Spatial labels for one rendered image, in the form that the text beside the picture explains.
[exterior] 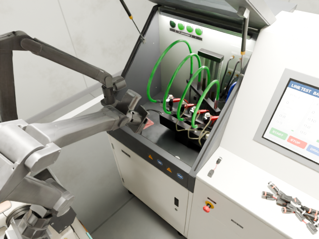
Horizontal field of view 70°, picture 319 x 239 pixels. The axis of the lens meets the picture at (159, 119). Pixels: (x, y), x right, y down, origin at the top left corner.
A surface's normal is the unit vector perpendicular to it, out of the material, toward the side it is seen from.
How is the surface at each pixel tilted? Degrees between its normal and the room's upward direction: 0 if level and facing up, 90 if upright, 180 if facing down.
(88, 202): 0
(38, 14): 90
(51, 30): 90
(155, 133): 0
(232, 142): 76
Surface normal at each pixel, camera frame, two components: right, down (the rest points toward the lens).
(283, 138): -0.63, 0.38
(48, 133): 0.50, -0.82
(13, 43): 0.63, 0.46
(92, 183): -0.04, -0.70
